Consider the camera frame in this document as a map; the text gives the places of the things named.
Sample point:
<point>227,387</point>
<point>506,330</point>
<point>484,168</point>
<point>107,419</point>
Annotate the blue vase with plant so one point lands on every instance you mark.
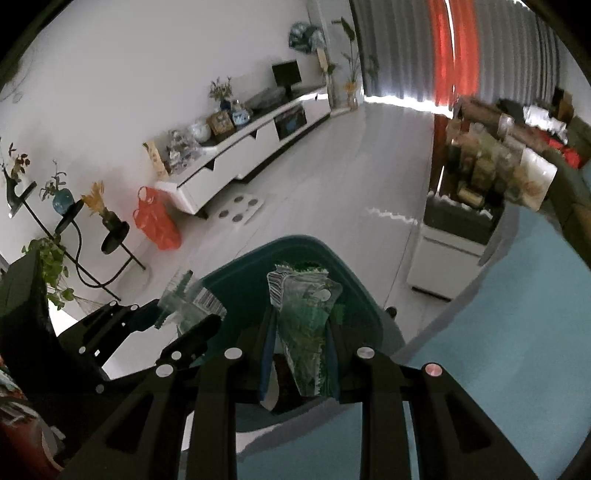
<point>61,196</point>

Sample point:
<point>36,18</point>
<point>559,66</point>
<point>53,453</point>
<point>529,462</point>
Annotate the red-leaf plant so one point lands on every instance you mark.
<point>16,166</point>

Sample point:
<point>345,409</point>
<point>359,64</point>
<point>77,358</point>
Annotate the red cloth item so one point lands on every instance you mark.
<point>570,154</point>

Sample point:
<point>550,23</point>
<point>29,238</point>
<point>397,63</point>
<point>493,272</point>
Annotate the grey curtain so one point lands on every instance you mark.
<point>392,46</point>
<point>517,50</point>

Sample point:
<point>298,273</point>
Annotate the orange plastic bag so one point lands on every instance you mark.
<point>154,221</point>

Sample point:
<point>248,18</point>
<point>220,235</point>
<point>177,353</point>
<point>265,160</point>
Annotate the dark green sofa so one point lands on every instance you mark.
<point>577,207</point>

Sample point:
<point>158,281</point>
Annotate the green snack wrapper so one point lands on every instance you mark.
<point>304,323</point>

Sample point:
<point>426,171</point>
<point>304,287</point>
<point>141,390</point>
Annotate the white cloth item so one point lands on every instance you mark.
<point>541,116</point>

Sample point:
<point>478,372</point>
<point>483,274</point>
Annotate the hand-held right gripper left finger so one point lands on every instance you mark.
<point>268,360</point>

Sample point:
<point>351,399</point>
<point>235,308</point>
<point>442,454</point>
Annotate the white round jar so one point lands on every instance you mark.
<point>202,131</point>

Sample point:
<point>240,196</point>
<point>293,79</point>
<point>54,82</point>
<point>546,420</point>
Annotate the teal plastic trash bin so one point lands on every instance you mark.
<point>360,295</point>

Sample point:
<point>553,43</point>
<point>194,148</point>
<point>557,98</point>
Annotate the green trailing plant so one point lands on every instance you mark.
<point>51,267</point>

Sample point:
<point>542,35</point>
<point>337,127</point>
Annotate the person's left forearm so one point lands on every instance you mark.
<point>18,443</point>

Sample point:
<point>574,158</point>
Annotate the dried flower vase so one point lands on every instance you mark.
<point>221,92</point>

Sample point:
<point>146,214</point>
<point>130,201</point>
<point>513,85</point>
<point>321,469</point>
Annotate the white printed bag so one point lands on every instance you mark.
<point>538,180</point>

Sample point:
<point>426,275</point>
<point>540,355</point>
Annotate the brown cardboard box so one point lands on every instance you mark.
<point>563,99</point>

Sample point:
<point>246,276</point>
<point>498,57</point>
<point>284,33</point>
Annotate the white coffee table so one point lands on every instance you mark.
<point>443,263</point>

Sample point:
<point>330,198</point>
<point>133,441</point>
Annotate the black metal plant stand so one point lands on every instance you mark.
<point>115,240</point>

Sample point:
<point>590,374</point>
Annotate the red curtain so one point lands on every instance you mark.
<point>455,50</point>

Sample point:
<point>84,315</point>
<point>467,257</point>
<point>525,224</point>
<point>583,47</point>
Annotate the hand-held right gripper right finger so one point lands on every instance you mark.
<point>330,364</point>

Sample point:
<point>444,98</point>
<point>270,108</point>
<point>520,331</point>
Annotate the black computer monitor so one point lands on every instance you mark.
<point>286,74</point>

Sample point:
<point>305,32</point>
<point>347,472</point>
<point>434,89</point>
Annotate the yellow dried flowers vase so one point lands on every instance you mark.
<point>102,207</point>

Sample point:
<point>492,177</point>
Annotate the wooden plaque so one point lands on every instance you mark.
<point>157,159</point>

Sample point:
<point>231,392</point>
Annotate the blue and white ceramic jar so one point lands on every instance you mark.
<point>240,115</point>

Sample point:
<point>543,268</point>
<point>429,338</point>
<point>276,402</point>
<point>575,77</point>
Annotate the tall green leafy plant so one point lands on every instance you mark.
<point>353,60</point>

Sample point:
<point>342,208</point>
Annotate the light blue rug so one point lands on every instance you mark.
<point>485,323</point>

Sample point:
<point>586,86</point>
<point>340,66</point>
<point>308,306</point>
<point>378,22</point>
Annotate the covered standing fan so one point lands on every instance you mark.
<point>304,37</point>

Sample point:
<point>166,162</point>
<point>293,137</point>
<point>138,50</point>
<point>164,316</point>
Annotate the white mat with circles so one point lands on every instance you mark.
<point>240,208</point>

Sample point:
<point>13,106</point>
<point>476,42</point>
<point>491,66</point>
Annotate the cluster of glass jars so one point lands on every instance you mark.
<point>480,161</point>

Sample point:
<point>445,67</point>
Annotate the clear plastic wrapper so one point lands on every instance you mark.
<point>203,300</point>

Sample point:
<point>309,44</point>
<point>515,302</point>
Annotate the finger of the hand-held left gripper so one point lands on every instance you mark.
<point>194,339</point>
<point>124,318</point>

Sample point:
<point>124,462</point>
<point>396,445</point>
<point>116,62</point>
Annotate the white tv cabinet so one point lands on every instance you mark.
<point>240,157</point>

